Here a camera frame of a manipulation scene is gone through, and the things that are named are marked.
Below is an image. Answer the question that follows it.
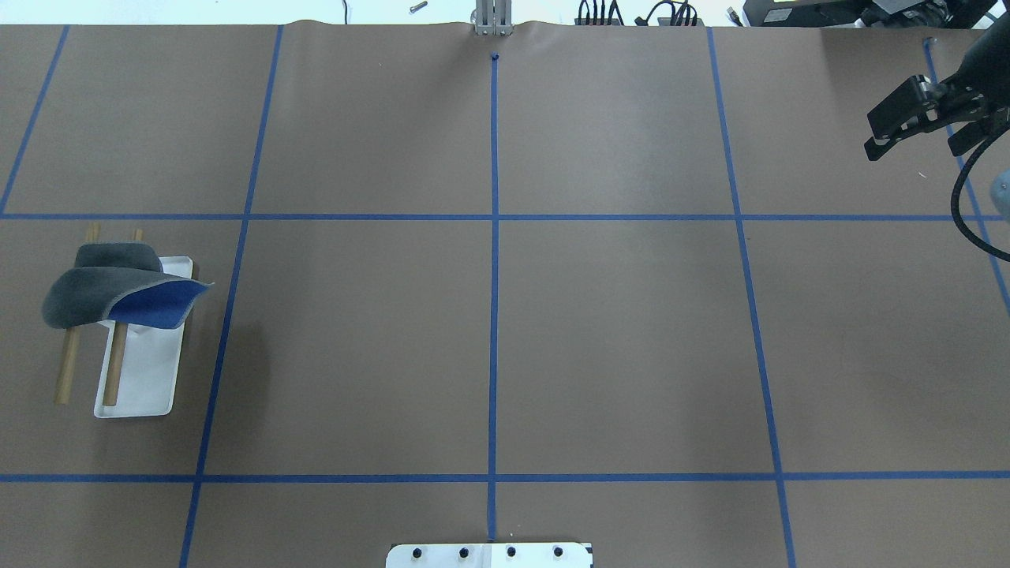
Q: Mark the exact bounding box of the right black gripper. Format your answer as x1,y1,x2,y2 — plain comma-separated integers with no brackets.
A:
863,13,1009,162

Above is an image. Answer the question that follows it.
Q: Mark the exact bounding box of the white rack base tray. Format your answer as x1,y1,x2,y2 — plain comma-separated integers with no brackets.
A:
93,256,195,418

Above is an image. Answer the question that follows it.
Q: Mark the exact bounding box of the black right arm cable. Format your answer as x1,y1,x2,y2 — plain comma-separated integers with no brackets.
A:
951,118,1010,263

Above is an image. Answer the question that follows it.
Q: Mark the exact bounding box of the blue grey microfiber towel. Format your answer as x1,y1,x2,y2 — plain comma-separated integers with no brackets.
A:
41,241,211,328

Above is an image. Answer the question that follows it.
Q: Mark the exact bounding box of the black cable bundle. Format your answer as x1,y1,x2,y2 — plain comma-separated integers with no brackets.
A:
574,0,626,27
645,0,705,28

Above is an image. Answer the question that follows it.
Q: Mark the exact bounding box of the black equipment box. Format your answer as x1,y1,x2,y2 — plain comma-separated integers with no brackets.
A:
742,1,1008,29

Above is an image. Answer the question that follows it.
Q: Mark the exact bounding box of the black cable bundle right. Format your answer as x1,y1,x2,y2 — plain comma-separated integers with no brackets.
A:
645,0,705,28

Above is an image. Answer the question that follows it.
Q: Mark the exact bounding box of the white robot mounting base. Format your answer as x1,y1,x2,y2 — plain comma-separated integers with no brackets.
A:
385,542,595,567

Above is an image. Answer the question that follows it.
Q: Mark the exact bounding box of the wooden rack bar near tray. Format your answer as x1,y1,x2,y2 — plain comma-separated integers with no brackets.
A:
102,229,144,408

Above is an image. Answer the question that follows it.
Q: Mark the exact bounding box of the grey aluminium frame post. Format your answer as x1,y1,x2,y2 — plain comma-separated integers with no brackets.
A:
472,0,514,37

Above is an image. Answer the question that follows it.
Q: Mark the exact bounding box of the black cable bundle left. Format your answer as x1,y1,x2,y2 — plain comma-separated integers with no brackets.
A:
574,0,626,27

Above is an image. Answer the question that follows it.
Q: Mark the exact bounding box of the wooden rack bar outer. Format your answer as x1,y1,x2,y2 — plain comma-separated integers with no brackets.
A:
54,222,101,405

